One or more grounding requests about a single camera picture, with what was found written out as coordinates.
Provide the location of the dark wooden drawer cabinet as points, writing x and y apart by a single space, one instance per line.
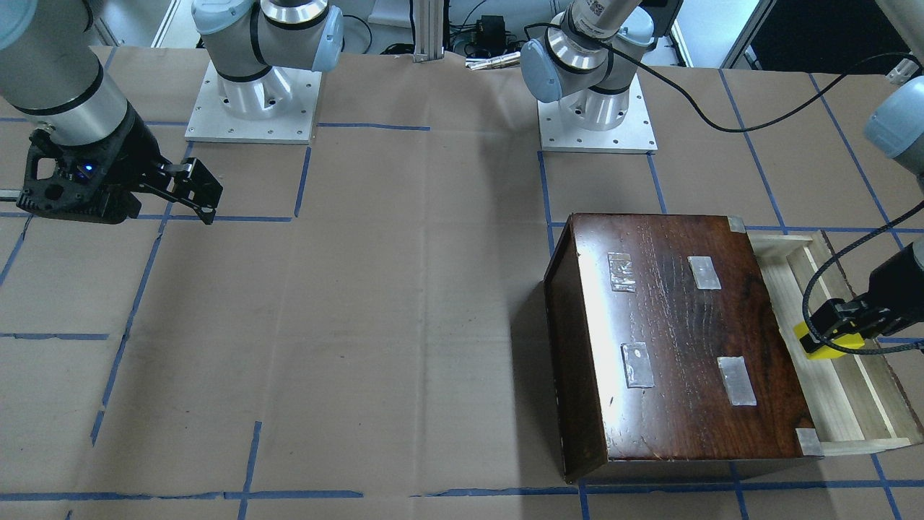
667 358

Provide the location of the square metal base plate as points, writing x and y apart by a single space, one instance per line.
276 109

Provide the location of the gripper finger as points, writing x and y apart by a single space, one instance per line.
837 317

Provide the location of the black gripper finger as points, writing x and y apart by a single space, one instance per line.
189 183

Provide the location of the brown paper table cover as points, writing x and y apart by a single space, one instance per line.
361 333

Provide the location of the aluminium frame post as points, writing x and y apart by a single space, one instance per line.
428 29

